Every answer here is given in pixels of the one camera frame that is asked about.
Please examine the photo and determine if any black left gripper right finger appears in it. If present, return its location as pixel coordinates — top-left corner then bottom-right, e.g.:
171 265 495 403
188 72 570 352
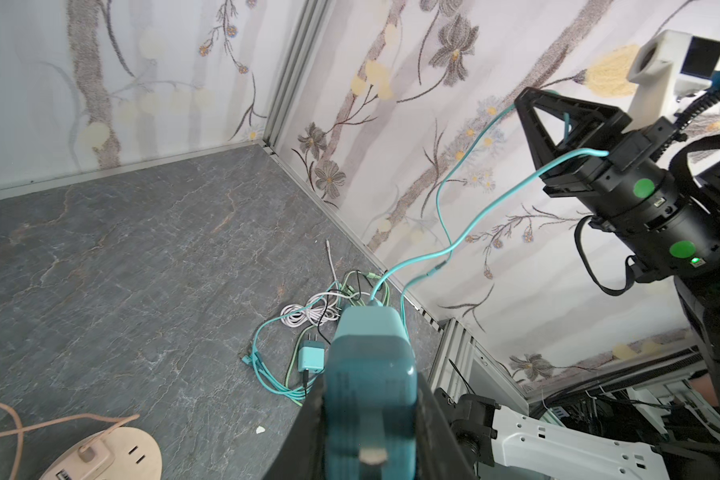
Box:
415 373 476 480

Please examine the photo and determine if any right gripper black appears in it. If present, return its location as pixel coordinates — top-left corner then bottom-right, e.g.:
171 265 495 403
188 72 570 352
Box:
514 87 696 240

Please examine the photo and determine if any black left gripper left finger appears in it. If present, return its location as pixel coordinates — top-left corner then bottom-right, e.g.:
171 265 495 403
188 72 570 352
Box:
263 375 326 480

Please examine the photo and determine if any pink usb cable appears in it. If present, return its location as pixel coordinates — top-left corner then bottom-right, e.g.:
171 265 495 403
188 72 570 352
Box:
0 400 141 480

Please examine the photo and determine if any pink charger plug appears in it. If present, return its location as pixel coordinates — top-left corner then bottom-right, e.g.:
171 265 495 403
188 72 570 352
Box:
44 440 115 480

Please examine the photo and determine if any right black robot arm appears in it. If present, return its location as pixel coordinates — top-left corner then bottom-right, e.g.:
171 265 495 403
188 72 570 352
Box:
514 72 720 470

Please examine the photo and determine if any small teal charger plug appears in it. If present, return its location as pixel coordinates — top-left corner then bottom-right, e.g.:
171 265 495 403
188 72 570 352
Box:
297 340 325 373

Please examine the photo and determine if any round pink power socket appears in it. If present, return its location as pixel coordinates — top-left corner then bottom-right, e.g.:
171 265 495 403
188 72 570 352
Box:
40 427 162 480

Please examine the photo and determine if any white lilac usb cable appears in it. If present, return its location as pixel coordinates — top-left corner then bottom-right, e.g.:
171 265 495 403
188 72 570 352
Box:
280 239 343 328

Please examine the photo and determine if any green usb cable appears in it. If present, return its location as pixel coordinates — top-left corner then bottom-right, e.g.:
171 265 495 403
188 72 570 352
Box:
284 269 391 385

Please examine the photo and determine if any teal usb cable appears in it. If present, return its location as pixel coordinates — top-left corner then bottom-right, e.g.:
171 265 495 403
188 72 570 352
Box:
368 89 610 325

